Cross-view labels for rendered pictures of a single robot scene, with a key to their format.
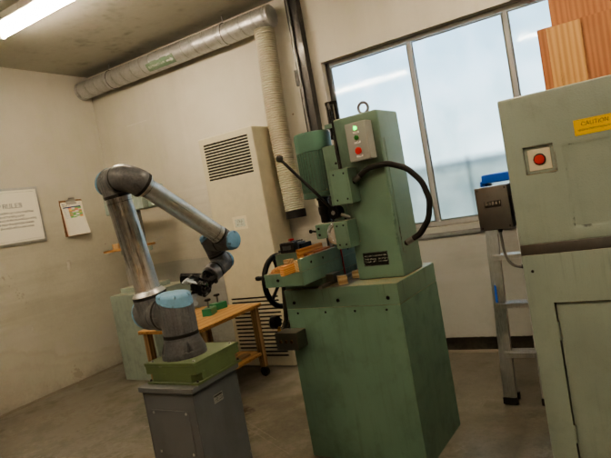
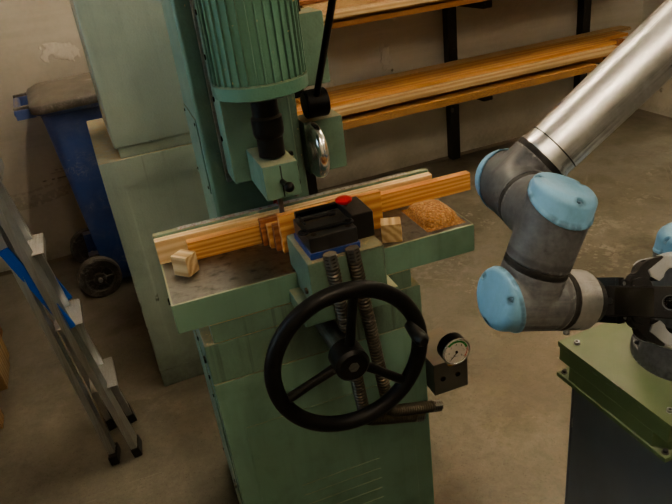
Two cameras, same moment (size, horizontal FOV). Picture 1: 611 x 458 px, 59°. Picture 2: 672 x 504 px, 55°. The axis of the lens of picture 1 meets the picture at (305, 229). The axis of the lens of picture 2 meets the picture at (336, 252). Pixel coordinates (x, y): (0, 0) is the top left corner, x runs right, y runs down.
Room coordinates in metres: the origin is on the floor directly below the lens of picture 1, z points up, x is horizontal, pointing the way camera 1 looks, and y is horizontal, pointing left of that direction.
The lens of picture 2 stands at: (3.45, 0.74, 1.46)
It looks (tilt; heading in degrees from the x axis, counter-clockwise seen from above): 27 degrees down; 220
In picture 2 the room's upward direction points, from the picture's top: 7 degrees counter-clockwise
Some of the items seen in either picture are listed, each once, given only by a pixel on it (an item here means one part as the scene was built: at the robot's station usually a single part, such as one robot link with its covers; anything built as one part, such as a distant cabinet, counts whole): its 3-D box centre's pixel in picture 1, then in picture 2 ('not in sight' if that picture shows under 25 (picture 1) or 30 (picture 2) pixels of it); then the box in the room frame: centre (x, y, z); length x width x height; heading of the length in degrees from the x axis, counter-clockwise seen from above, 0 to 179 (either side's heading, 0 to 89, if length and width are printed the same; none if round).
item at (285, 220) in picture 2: (310, 253); (331, 220); (2.56, 0.00, 0.94); 0.21 x 0.01 x 0.08; 146
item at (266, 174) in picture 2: (332, 231); (274, 174); (2.57, -0.12, 1.03); 0.14 x 0.07 x 0.09; 56
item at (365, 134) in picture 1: (360, 141); not in sight; (2.29, -0.30, 1.40); 0.10 x 0.06 x 0.16; 56
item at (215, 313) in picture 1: (206, 345); not in sight; (3.72, 0.82, 0.32); 0.66 x 0.57 x 0.64; 148
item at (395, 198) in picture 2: (320, 257); (336, 213); (2.49, -0.04, 0.92); 0.62 x 0.02 x 0.04; 146
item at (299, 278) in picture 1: (311, 267); (324, 263); (2.61, 0.01, 0.87); 0.61 x 0.30 x 0.06; 146
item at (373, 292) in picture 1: (360, 285); (281, 271); (2.51, -0.21, 0.76); 0.57 x 0.45 x 0.09; 56
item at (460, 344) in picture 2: (275, 324); (452, 351); (2.48, 0.21, 0.65); 0.06 x 0.04 x 0.08; 146
